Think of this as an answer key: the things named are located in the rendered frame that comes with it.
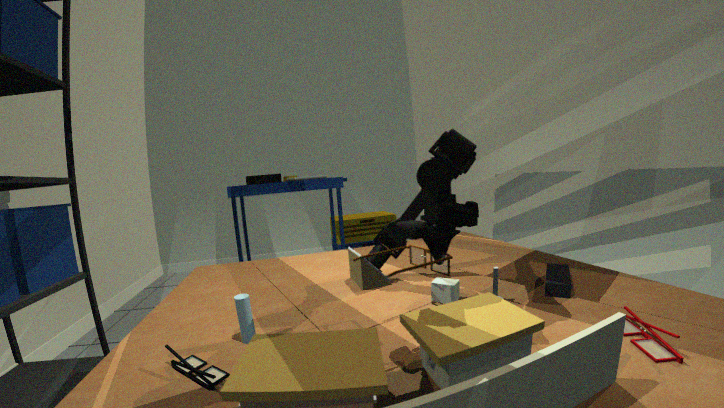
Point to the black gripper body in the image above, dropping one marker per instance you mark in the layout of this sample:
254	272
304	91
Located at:
414	230

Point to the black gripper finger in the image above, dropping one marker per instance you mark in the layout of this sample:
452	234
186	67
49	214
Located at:
434	243
447	239

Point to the black-framed glasses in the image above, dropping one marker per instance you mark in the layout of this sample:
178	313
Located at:
206	379

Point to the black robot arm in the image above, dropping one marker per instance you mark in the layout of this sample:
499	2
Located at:
453	156

